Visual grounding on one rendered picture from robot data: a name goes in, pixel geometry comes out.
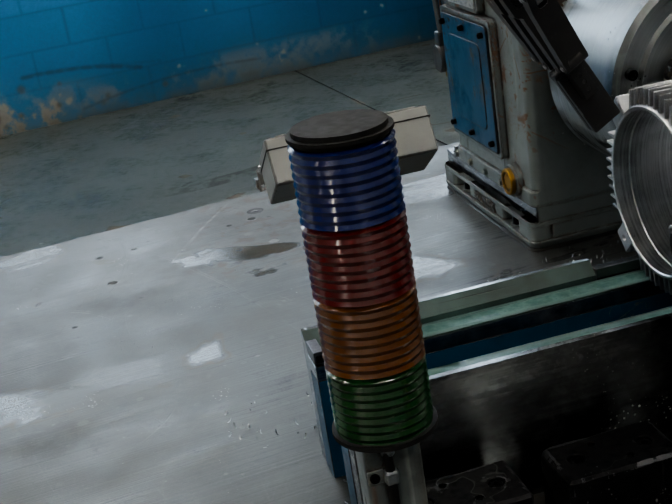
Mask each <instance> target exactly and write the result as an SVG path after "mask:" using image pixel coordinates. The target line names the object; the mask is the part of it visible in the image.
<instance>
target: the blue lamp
mask: <svg viewBox="0 0 672 504"><path fill-rule="evenodd" d="M396 143H397V141H396V139H395V130H394V129H392V130H391V131H389V134H388V135H387V136H386V137H384V138H383V139H381V140H379V141H377V142H374V143H372V144H369V145H365V146H362V147H358V148H354V149H349V150H343V151H336V152H325V153H311V152H303V151H299V150H296V149H294V148H293V147H292V146H290V145H288V146H287V150H288V152H289V160H290V162H291V165H290V168H291V170H292V171H293V172H292V178H293V180H294V183H293V186H294V188H295V189H296V190H295V196H296V198H297V201H296V204H297V206H298V207H299V208H298V214H299V215H300V218H299V222H300V223H301V225H303V226H304V227H306V228H308V229H311V230H314V231H318V232H327V233H341V232H351V231H358V230H363V229H368V228H372V227H375V226H378V225H381V224H384V223H386V222H388V221H390V220H392V219H394V218H395V217H397V216H398V215H399V214H400V213H401V212H402V211H403V210H404V208H405V202H404V201H403V199H404V194H403V192H402V190H403V185H402V184H401V180H402V177H401V175H400V166H399V165H398V163H399V158H398V156H397V154H398V149H397V147H396Z"/></svg>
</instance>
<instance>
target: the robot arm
mask: <svg viewBox="0 0 672 504"><path fill-rule="evenodd" d="M486 2H487V3H488V4H489V5H490V7H491V8H492V9H493V10H494V12H495V13H496V14H497V15H498V17H499V18H500V19H501V20H502V22H503V23H504V24H505V25H506V27H507V28H508V29H509V30H510V32H511V33H512V34H513V35H514V36H515V38H516V39H517V40H518V41H519V43H520V44H521V45H522V46H523V48H524V49H525V50H526V51H527V53H528V54H529V55H530V57H531V59H532V60H533V61H535V62H537V63H538V62H541V63H542V65H543V68H544V69H546V70H547V71H551V70H552V71H551V72H549V77H550V78H551V79H552V80H553V81H554V82H555V83H556V85H557V86H558V87H559V89H560V90H561V92H562V93H563V94H564V96H565V97H566V99H567V100H568V101H569V103H570V104H571V106H572V107H573V108H574V110H575V111H576V113H577V114H578V115H579V117H580V118H581V120H582V121H583V122H584V124H585V125H586V127H587V128H588V129H589V130H592V131H593V132H596V133H597V132H598V131H599V130H600V129H602V128H603V127H604V126H605V125H606V124H607V123H609V122H610V121H611V120H612V119H613V118H614V117H615V116H617V115H618V114H619V113H620V110H619V108H618V107H617V106H616V104H615V103H614V101H613V100H612V98H611V97H610V95H609V94H608V93H607V91H606V90H605V88H604V87H603V85H602V84H601V82H600V81H599V80H598V78H597V77H596V75H595V74H594V72H593V71H592V69H591V68H590V67H589V65H588V64H587V62H586V61H585V59H586V58H587V57H588V52H587V50H586V49H585V48H584V46H583V44H582V42H581V41H580V39H579V37H578V35H577V34H576V32H575V30H574V28H573V27H572V25H571V23H570V22H569V20H568V18H567V16H566V15H565V13H564V11H563V9H562V8H561V6H560V4H559V2H558V1H557V0H486Z"/></svg>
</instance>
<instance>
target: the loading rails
mask: <svg viewBox="0 0 672 504"><path fill-rule="evenodd" d="M418 305H419V308H420V311H419V313H420V315H421V320H420V321H421V323H422V328H421V329H422V331H423V339H424V347H425V352H426V360H427V368H428V375H429V383H430V390H431V398H432V405H433V406H434V407H435V409H436V410H437V414H438V424H437V427H436V429H435V430H434V431H433V433H432V434H430V435H429V436H428V437H427V438H426V439H424V440H423V441H421V442H420V449H421V456H422V463H423V470H424V477H425V482H426V481H430V480H434V479H437V478H441V477H444V476H448V475H453V474H458V473H462V472H465V471H468V470H470V469H473V468H477V467H480V466H484V465H487V464H491V463H494V462H498V461H502V460H504V461H505V462H507V463H508V465H509V466H510V467H511V468H512V470H513V471H514V472H515V473H516V474H517V476H518V477H519V478H520V479H521V480H522V482H523V483H524V484H525V485H526V487H527V488H528V489H529V490H530V491H531V493H532V494H533V495H534V494H537V493H541V492H544V484H543V474H542V464H541V455H542V452H543V451H544V450H545V449H547V448H549V447H552V446H555V445H559V444H563V443H566V442H570V441H573V440H578V439H582V438H586V437H590V436H593V435H596V434H599V433H602V432H606V431H609V430H613V429H616V428H620V427H623V426H627V425H631V424H634V423H638V422H641V421H645V420H647V421H649V422H650V423H651V424H652V425H654V426H655V427H656V428H657V429H658V430H659V431H660V432H662V433H663V434H664V435H665V436H666V437H667V438H668V439H669V440H671V441H672V295H670V294H669V293H665V291H664V290H660V287H659V286H655V282H651V281H650V276H647V277H646V276H645V270H641V268H640V261H639V255H635V256H631V257H627V258H623V259H619V260H615V261H611V262H607V263H603V264H599V265H595V266H592V265H591V263H590V260H589V259H587V258H584V259H580V260H576V261H572V262H568V263H564V264H560V265H556V266H552V267H548V268H544V269H540V270H536V271H532V272H528V273H524V274H519V275H515V276H511V277H507V278H503V279H499V280H495V281H491V282H487V283H483V284H479V285H475V286H471V287H467V288H463V289H459V290H455V291H451V292H447V293H443V294H439V295H435V296H431V297H427V298H423V299H419V300H418ZM318 329H319V328H318V326H317V325H314V326H310V327H306V328H302V329H300V331H301V336H302V342H303V347H304V353H305V359H306V364H307V370H308V376H309V381H310V387H311V393H312V398H313V404H314V410H315V415H316V421H317V426H318V432H319V438H320V443H321V449H322V454H323V456H324V458H325V460H326V462H327V464H328V466H329V468H330V470H331V472H332V474H333V476H334V477H335V478H338V477H342V476H346V477H347V483H348V489H349V495H350V501H351V504H364V502H363V496H362V490H361V484H360V478H359V472H358V466H357V460H356V454H355V451H352V450H350V449H347V448H345V447H343V446H341V445H340V444H338V443H337V442H336V440H335V439H334V437H333V434H332V423H333V421H334V418H333V411H332V408H331V405H332V404H331V402H330V395H329V388H328V385H327V378H326V371H325V366H324V359H323V355H322V354H323V352H322V350H321V342H320V335H319V332H318Z"/></svg>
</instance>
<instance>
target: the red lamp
mask: <svg viewBox="0 0 672 504"><path fill-rule="evenodd" d="M405 213H406V208H404V210H403V211H402V212H401V213H400V214H399V215H398V216H397V217H395V218H394V219H392V220H390V221H388V222H386V223H384V224H381V225H378V226H375V227H372V228H368V229H363V230H358V231H351V232H341V233H327V232H318V231H314V230H311V229H308V228H306V227H304V226H303V225H301V223H300V227H301V229H302V237H303V238H304V240H303V244H304V246H305V254H306V256H307V257H306V262H307V264H308V267H307V268H308V271H309V279H310V281H311V284H310V286H311V288H312V296H313V298H314V299H315V300H316V301H318V302H320V303H322V304H324V305H327V306H331V307H336V308H363V307H370V306H375V305H379V304H383V303H386V302H389V301H391V300H394V299H396V298H398V297H400V296H402V295H403V294H405V293H406V292H407V291H408V290H410V289H411V288H412V287H413V285H414V284H415V280H416V278H415V275H414V267H413V259H412V258H411V257H412V251H411V249H410V247H411V243H410V241H409V238H410V235H409V233H408V224H407V216H406V214H405Z"/></svg>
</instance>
